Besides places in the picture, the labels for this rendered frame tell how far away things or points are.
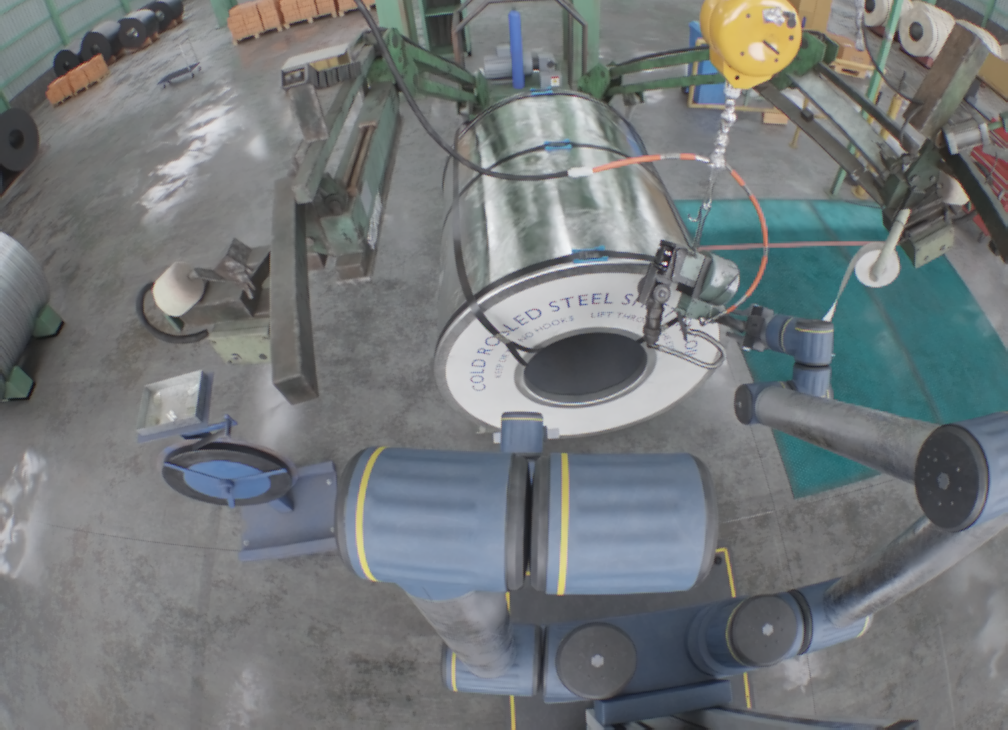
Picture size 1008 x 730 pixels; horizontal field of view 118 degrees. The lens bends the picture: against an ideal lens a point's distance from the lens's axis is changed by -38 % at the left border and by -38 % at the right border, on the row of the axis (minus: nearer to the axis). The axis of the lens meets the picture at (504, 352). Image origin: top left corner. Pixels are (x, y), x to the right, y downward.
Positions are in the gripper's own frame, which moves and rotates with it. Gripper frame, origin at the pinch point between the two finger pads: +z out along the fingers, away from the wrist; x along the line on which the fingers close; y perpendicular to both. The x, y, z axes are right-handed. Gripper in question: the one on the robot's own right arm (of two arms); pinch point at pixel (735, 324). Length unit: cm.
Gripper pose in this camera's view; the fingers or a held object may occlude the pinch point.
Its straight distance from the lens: 162.9
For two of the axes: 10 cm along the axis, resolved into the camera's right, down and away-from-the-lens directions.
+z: -2.5, -1.8, 9.5
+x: 2.6, -9.6, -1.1
